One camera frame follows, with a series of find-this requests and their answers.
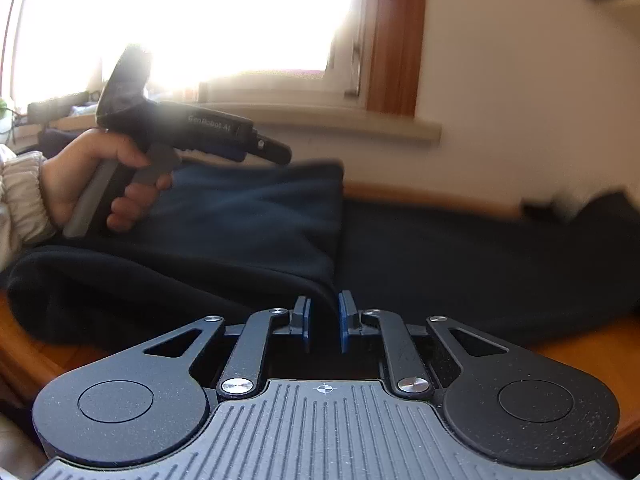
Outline clear blind pull handle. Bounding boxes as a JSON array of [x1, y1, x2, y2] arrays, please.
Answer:
[[344, 40, 362, 99]]

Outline brown wooden window frame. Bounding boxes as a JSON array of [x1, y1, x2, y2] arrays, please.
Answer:
[[366, 0, 426, 117]]

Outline black folded garment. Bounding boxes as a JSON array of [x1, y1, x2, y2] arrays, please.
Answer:
[[520, 195, 577, 224]]

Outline black box device on sill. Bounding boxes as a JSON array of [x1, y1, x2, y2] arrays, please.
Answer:
[[27, 91, 101, 124]]

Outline person's left hand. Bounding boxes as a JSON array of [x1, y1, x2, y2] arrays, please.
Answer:
[[40, 129, 172, 232]]

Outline person's left forearm grey sleeve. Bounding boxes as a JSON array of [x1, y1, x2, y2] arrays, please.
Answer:
[[0, 144, 55, 270]]

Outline black Nike sweatpants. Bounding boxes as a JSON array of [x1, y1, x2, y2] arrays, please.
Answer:
[[1, 162, 639, 351]]

